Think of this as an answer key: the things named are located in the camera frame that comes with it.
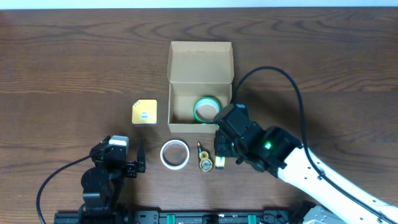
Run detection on yellow highlighter pen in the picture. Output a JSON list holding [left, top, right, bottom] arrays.
[[215, 156, 225, 169]]

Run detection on white tape roll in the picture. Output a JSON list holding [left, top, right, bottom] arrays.
[[160, 139, 190, 170]]

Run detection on black yellow correction tape dispenser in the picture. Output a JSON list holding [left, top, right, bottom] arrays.
[[197, 141, 213, 172]]

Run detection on yellow sticky note pad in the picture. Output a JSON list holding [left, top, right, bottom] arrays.
[[132, 99, 157, 124]]

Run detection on green tape roll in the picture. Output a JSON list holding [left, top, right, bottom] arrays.
[[193, 96, 221, 123]]

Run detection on brown cardboard box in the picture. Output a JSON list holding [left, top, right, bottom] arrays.
[[167, 41, 234, 133]]

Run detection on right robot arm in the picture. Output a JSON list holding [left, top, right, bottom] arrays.
[[213, 104, 397, 223]]

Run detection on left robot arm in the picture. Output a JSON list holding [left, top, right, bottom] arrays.
[[81, 135, 146, 215]]

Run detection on black mounting rail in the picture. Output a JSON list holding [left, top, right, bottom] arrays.
[[53, 210, 289, 224]]

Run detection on right black cable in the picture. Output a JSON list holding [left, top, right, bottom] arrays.
[[231, 65, 398, 224]]

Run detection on black cable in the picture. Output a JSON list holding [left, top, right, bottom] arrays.
[[35, 154, 94, 224], [231, 65, 398, 224]]

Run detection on left black cable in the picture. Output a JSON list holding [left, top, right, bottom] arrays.
[[35, 154, 94, 224]]

